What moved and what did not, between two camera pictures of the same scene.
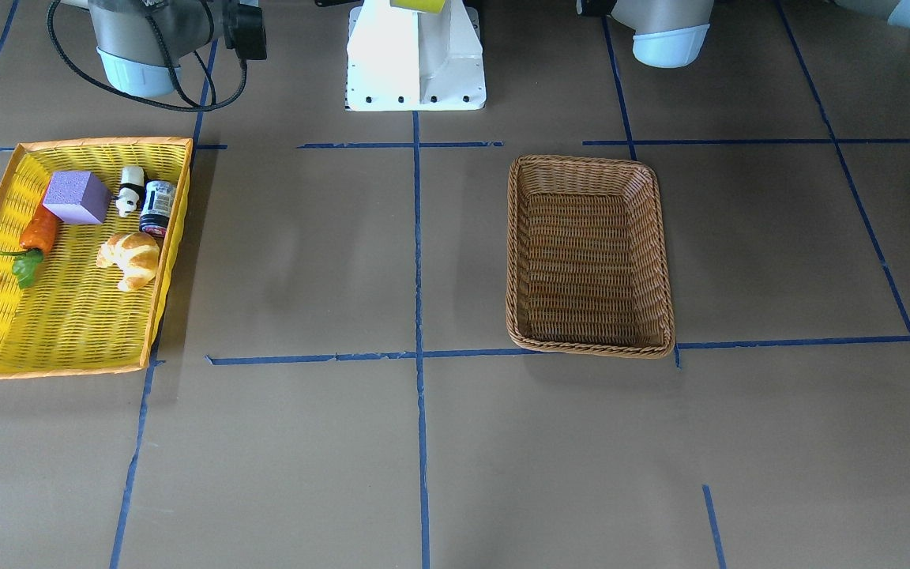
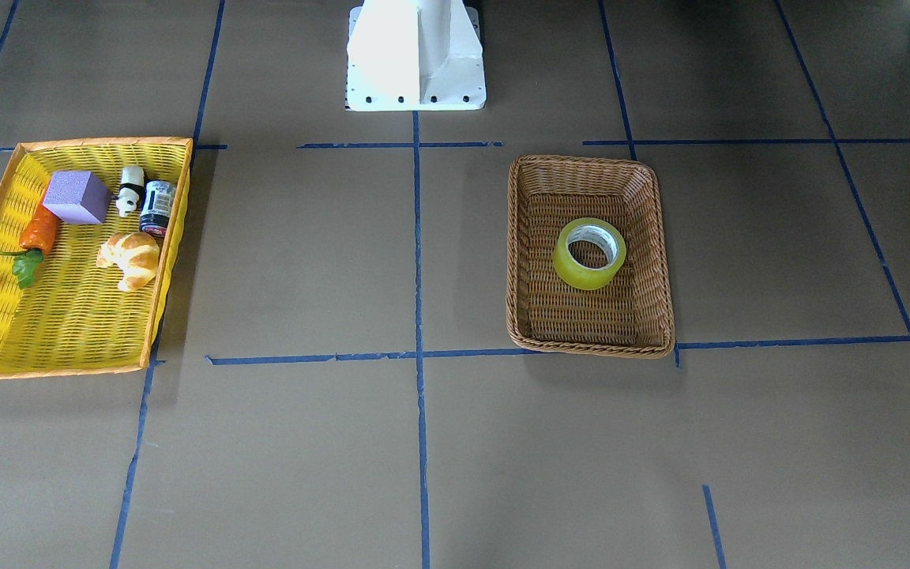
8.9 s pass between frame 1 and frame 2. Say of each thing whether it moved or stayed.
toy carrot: stayed
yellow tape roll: moved
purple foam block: stayed
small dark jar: stayed
